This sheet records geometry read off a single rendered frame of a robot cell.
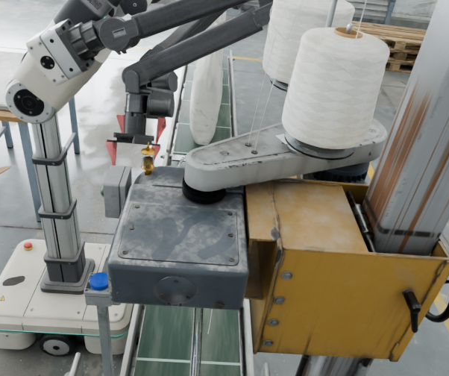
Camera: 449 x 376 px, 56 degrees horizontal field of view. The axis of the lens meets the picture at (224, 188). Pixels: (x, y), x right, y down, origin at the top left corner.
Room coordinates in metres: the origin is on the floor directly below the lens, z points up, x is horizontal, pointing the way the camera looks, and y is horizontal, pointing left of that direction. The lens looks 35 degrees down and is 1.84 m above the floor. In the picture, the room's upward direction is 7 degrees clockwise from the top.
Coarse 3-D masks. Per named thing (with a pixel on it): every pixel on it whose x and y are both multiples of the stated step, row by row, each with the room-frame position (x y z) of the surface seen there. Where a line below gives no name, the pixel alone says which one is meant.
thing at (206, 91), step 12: (216, 24) 2.96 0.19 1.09; (204, 60) 2.56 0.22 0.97; (216, 60) 2.59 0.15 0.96; (204, 72) 2.55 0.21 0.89; (216, 72) 2.61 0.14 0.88; (192, 84) 2.69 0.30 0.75; (204, 84) 2.57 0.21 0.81; (216, 84) 2.60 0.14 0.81; (192, 96) 2.60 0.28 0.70; (204, 96) 2.57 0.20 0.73; (216, 96) 2.60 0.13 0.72; (192, 108) 2.59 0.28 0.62; (204, 108) 2.58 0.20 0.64; (216, 108) 2.61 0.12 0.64; (192, 120) 2.59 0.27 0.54; (204, 120) 2.58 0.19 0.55; (216, 120) 2.63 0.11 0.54; (192, 132) 2.58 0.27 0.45; (204, 132) 2.58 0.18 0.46; (204, 144) 2.55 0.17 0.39
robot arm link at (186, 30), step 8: (208, 16) 1.36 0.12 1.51; (216, 16) 1.39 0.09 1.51; (184, 24) 1.35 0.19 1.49; (192, 24) 1.34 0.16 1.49; (200, 24) 1.35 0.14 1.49; (208, 24) 1.37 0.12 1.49; (176, 32) 1.33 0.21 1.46; (184, 32) 1.32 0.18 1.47; (192, 32) 1.33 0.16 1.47; (200, 32) 1.35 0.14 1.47; (168, 40) 1.31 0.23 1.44; (176, 40) 1.30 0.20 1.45; (152, 48) 1.29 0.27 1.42; (160, 48) 1.28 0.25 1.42
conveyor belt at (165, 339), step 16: (144, 320) 1.07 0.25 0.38; (160, 320) 1.08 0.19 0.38; (176, 320) 1.09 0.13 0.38; (192, 320) 1.10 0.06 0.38; (208, 320) 1.11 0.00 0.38; (224, 320) 1.12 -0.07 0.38; (144, 336) 1.00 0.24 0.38; (160, 336) 1.01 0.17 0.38; (176, 336) 1.02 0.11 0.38; (208, 336) 1.04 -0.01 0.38; (224, 336) 1.05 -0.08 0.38; (144, 352) 0.93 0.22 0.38; (160, 352) 0.94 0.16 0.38; (176, 352) 0.95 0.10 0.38; (208, 352) 0.97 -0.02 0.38; (224, 352) 0.98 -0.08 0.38; (144, 368) 0.87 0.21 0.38; (160, 368) 0.88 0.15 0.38; (176, 368) 0.89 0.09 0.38; (208, 368) 0.90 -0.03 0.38; (224, 368) 0.91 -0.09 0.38
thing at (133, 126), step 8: (128, 112) 1.00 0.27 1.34; (128, 120) 0.99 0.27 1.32; (136, 120) 0.99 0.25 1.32; (144, 120) 1.00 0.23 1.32; (128, 128) 0.98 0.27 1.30; (136, 128) 0.98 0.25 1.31; (144, 128) 0.99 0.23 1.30; (120, 136) 0.96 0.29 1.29; (128, 136) 0.96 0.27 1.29; (136, 136) 0.96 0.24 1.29; (144, 136) 0.97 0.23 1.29; (152, 136) 0.97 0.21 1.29
